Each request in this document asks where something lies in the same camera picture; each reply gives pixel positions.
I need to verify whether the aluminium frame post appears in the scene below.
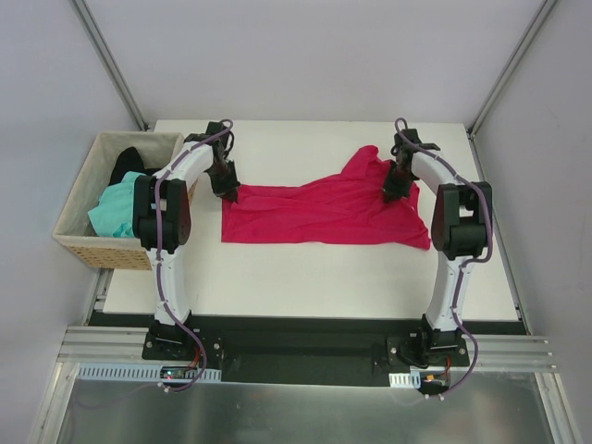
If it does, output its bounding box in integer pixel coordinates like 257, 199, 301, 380
467, 0, 560, 141
68, 0, 150, 131

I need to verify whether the teal t shirt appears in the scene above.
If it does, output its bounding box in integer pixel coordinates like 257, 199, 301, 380
88, 171, 142, 239

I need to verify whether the wicker laundry basket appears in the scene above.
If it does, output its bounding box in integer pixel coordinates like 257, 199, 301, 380
53, 131, 184, 270

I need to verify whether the right aluminium frame post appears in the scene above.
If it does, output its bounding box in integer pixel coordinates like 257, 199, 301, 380
467, 0, 560, 141

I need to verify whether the white cable duct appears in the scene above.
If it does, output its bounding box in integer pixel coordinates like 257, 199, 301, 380
388, 372, 421, 389
78, 364, 222, 384

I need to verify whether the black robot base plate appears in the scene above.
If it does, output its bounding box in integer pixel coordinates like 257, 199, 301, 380
142, 315, 469, 387

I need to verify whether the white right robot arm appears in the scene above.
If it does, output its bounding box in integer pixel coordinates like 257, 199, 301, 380
382, 129, 493, 333

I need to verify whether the pink t shirt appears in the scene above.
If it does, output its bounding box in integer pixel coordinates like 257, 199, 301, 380
221, 145, 431, 251

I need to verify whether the black t shirt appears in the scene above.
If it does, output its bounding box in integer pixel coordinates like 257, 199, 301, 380
108, 146, 158, 186

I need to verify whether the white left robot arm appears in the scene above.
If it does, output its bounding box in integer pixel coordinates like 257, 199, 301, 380
132, 119, 241, 326

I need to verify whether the left white cable duct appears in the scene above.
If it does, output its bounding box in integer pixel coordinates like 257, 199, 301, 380
78, 364, 222, 384

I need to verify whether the left aluminium frame post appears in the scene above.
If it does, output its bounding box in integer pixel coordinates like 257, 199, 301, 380
68, 0, 150, 131

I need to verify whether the right white cable duct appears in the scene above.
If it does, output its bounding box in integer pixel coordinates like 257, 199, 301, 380
388, 372, 421, 389

